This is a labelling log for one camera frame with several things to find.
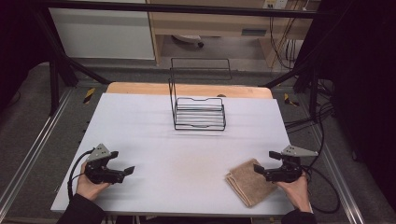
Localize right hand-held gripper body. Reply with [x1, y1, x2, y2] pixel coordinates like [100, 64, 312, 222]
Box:
[264, 145, 319, 184]

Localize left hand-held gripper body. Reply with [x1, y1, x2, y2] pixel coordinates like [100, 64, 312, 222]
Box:
[84, 143, 126, 185]

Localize beige towel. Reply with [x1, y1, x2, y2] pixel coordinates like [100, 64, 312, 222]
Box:
[224, 158, 280, 209]

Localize black wire rack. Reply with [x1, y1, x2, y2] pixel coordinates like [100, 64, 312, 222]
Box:
[168, 57, 233, 132]

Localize person's right hand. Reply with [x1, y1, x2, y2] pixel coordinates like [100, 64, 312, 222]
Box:
[275, 170, 313, 215]

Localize person's left hand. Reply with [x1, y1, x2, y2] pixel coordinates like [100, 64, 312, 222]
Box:
[75, 161, 112, 202]

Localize white table mat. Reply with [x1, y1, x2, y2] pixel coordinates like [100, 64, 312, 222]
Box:
[50, 92, 295, 217]

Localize yellow black striped tape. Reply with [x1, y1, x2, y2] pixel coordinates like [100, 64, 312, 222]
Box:
[82, 87, 97, 105]
[283, 92, 301, 107]

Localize black metal stand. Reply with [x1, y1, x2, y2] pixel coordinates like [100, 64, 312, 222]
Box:
[261, 18, 331, 120]
[32, 10, 112, 117]

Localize white cabinet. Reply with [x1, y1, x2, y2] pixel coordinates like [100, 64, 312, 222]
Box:
[49, 7, 156, 61]

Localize light wooden desk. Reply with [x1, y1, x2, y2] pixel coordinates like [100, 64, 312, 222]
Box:
[146, 0, 322, 68]

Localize white power outlet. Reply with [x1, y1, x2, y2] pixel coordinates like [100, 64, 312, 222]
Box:
[262, 0, 290, 10]

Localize left hand-held gripper cable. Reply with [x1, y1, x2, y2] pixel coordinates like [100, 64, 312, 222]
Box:
[66, 148, 96, 202]

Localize hand-held gripper cable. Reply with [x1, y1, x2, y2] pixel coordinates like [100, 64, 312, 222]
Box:
[66, 148, 96, 202]
[300, 164, 342, 216]

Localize aluminium floor rail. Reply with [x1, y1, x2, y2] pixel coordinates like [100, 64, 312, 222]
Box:
[306, 122, 366, 224]
[0, 88, 75, 214]

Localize right hand-held gripper cable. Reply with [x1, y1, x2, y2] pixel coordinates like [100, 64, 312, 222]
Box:
[300, 164, 342, 216]

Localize black cables on floor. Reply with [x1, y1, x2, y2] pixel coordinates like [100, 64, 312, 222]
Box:
[284, 78, 336, 133]

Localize hanging black cables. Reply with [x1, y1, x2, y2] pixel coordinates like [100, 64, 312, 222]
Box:
[268, 13, 298, 71]

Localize black frame crossbar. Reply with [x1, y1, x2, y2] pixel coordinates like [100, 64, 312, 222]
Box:
[32, 0, 326, 20]

